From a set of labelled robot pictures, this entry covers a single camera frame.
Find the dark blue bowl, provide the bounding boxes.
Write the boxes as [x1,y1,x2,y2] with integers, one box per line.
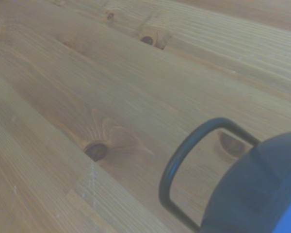
[199,130,291,233]

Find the black wire dish rack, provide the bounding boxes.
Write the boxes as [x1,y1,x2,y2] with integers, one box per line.
[158,117,261,232]

